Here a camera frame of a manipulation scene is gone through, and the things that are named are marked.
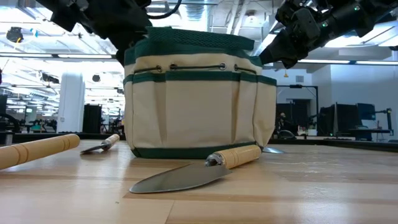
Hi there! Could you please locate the steel garden tool wooden handle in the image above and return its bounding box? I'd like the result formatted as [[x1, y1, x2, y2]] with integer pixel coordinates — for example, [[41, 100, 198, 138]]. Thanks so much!
[[262, 146, 286, 155]]

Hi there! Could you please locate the wide trowel with wooden handle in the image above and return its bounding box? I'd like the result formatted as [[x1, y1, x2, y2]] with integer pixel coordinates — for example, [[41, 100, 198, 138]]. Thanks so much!
[[129, 144, 262, 194]]

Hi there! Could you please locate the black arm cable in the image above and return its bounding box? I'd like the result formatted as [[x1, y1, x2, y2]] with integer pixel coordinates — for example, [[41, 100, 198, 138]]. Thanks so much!
[[146, 0, 183, 20]]

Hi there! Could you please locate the black monitor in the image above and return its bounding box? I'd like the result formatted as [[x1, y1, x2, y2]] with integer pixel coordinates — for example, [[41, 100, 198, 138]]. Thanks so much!
[[318, 104, 361, 138]]

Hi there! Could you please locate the white pillar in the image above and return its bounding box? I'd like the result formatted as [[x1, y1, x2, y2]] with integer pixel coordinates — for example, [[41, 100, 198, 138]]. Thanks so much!
[[57, 72, 86, 134]]

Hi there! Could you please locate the beige and green gardening bag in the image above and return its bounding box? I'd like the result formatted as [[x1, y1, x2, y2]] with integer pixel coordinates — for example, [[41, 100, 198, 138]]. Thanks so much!
[[123, 26, 277, 159]]

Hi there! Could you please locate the blue monitor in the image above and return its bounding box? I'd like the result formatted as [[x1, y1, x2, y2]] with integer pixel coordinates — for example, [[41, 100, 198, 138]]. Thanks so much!
[[356, 103, 376, 121]]

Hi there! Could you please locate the black cabinet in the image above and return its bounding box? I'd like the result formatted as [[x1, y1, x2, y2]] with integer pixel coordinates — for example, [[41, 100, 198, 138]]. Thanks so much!
[[82, 104, 103, 134]]

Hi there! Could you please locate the black monitor stand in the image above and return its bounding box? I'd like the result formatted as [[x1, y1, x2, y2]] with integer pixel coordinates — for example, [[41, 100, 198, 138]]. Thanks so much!
[[374, 108, 394, 136]]

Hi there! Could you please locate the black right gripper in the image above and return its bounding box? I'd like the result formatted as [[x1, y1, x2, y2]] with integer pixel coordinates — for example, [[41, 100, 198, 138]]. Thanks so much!
[[259, 0, 323, 70]]

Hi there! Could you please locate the person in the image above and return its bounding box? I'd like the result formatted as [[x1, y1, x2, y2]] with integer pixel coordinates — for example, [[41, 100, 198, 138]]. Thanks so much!
[[275, 111, 296, 139]]

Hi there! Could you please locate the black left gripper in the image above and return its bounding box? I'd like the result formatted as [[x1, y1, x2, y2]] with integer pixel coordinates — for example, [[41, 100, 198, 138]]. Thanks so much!
[[79, 0, 153, 67]]

